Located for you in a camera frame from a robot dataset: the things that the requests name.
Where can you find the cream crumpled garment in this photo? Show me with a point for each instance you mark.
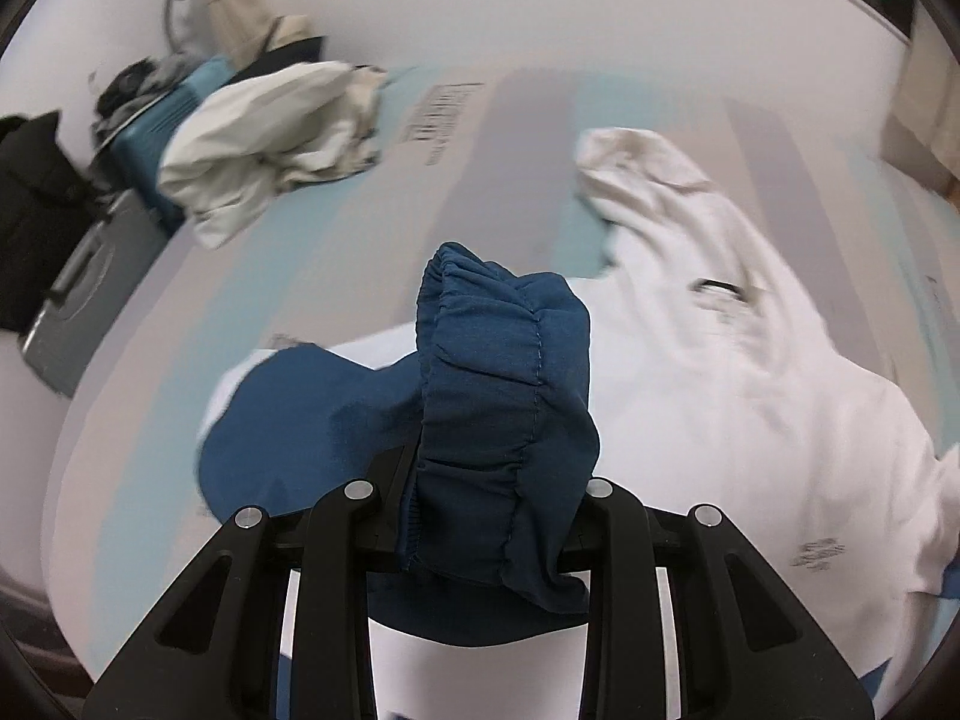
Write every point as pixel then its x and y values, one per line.
pixel 252 141

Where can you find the clutter on teal suitcase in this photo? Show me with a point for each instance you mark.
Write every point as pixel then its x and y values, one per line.
pixel 135 87

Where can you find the beige curtain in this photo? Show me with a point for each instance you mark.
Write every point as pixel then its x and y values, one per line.
pixel 246 29
pixel 921 133

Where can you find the beige right curtain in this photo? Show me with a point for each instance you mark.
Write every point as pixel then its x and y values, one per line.
pixel 921 133

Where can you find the blue and white hooded jacket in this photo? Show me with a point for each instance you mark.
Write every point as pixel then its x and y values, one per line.
pixel 695 368

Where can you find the striped bed mattress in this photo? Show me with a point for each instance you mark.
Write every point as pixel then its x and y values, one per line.
pixel 483 156

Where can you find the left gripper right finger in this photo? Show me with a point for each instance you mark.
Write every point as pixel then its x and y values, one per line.
pixel 685 602

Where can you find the grey hard suitcase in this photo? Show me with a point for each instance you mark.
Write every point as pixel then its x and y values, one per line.
pixel 106 267

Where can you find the black backpack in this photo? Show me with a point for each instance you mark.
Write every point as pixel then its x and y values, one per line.
pixel 47 208

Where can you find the beige left curtain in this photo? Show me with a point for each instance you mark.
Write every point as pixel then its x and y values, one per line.
pixel 246 29

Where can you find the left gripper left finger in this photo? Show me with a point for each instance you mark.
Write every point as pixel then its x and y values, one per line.
pixel 210 646

